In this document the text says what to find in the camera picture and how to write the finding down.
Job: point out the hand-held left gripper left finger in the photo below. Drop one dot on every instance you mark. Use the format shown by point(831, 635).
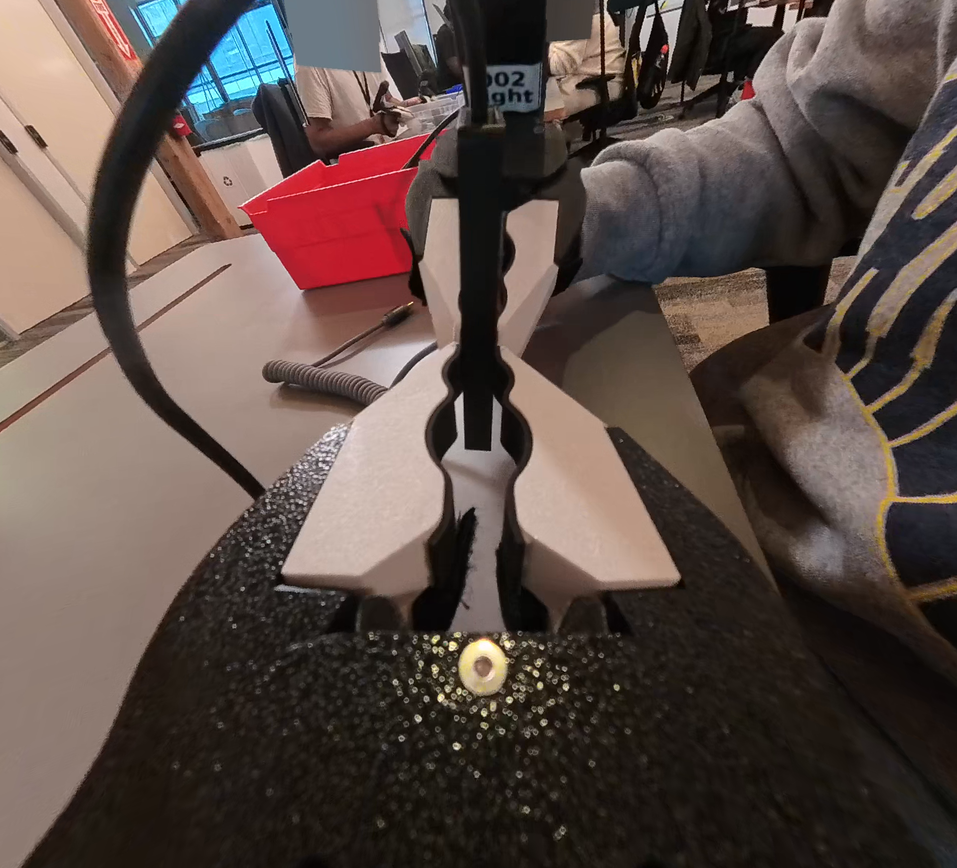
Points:
point(359, 509)

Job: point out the wooden post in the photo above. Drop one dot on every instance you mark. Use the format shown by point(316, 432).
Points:
point(119, 83)

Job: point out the red plastic bin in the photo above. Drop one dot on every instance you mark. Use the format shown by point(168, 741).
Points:
point(336, 232)

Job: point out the white waste bin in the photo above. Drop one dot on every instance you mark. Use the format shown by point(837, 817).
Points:
point(239, 180)

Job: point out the large paned window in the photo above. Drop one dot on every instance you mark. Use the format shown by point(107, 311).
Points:
point(217, 45)

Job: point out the clear plastic container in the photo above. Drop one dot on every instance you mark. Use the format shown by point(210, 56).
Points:
point(433, 109)

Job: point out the person's grey printed sweatshirt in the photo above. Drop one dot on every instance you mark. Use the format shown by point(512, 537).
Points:
point(822, 509)

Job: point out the red wall sign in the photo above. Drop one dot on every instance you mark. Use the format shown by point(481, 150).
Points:
point(112, 27)

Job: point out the black office chair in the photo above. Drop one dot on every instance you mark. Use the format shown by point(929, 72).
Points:
point(605, 105)
point(276, 124)

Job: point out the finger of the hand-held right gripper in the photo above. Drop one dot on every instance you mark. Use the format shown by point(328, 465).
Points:
point(441, 262)
point(534, 262)

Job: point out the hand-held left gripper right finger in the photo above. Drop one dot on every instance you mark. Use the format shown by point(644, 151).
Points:
point(590, 509)

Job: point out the black hanging bag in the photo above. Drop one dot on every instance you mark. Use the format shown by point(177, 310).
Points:
point(653, 60)

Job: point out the person's right forearm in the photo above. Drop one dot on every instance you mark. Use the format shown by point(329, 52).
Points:
point(748, 172)

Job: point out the black hanging jacket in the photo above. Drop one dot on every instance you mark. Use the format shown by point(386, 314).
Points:
point(688, 38)

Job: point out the beige double door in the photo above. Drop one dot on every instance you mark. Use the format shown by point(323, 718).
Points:
point(45, 210)

